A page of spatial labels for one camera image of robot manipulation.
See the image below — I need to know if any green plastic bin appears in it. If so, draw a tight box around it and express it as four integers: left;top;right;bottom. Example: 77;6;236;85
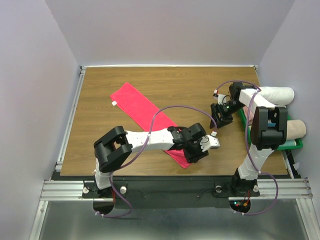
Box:
238;109;303;151

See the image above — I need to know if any purple cable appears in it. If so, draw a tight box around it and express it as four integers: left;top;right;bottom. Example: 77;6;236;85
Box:
213;80;279;216
94;106;218;219

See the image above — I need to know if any teal rolled towel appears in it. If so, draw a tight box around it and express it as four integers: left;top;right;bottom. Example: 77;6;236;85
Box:
282;140;297;149

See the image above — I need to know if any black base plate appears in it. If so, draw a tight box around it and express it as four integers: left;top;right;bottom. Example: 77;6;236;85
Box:
52;176;260;214

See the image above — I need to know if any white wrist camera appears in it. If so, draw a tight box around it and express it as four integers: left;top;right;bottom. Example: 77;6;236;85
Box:
200;134;220;152
213;89;230;105

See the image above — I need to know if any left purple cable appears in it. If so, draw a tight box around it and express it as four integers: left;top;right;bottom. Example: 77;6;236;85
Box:
94;106;218;219

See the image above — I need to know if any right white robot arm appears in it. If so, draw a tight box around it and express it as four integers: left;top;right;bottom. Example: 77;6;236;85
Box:
210;81;288;195

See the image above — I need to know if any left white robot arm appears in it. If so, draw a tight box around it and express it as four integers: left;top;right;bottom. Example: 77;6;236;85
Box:
93;123;220;197

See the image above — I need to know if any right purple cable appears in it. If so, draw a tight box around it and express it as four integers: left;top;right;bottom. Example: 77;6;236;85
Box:
213;80;279;216

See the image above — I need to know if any beige rolled towel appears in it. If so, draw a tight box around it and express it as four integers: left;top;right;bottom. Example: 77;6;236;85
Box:
286;120;307;140

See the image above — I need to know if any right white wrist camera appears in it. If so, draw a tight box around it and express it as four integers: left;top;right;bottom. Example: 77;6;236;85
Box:
213;89;230;105

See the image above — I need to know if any white rolled towel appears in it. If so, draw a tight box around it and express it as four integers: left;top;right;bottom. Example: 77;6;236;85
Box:
259;86;295;106

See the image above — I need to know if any aluminium frame rail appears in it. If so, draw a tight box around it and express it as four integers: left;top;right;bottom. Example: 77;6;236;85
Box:
40;180;84;201

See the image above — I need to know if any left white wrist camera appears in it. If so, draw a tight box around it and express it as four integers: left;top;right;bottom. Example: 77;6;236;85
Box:
200;134;220;152

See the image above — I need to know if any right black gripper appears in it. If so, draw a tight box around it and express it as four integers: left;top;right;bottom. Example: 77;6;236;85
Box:
209;100;246;129

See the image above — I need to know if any pink microfiber towel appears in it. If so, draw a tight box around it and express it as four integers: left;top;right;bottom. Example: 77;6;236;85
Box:
110;82;191;169

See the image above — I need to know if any pink rolled towel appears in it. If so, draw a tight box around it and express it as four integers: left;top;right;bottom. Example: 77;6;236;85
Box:
243;106;254;126

